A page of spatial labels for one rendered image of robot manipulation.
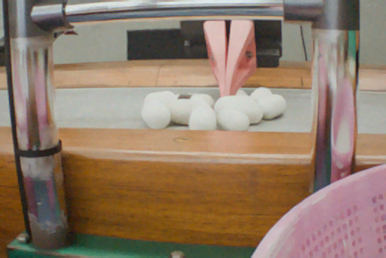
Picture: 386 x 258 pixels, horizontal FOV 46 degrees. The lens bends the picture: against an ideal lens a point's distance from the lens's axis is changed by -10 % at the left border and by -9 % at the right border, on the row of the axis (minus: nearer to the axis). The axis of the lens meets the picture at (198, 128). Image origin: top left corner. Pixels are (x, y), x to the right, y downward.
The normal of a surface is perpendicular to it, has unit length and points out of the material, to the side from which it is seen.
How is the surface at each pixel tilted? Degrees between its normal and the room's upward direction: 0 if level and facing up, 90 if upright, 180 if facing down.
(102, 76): 45
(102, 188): 90
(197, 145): 0
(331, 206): 75
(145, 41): 86
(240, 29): 62
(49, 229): 90
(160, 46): 86
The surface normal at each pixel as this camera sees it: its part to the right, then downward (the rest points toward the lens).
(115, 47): -0.16, 0.24
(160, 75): -0.14, -0.52
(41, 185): 0.29, 0.22
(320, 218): 0.70, -0.11
